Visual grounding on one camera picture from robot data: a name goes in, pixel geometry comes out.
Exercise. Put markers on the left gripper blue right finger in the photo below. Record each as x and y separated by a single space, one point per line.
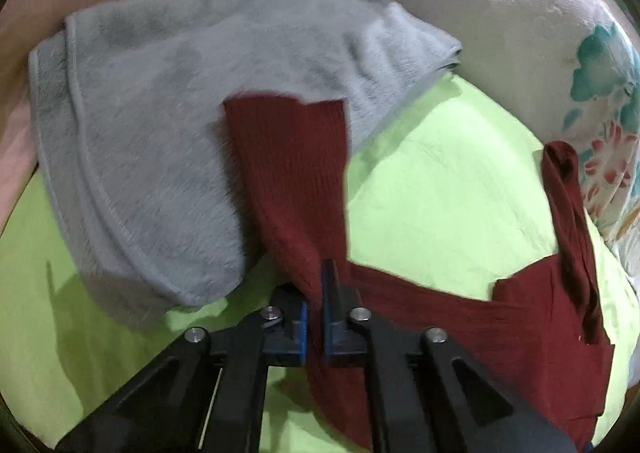
359 338

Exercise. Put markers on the grey folded fleece blanket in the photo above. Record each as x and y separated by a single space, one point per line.
127 117

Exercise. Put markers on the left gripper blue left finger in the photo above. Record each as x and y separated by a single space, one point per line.
275 335

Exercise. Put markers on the dark red knit hooded sweater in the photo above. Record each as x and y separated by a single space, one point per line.
542 328

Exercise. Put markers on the white floral lotus quilt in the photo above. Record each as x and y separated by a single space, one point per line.
569 70

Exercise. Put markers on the light green bed sheet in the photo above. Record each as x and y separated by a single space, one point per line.
449 197

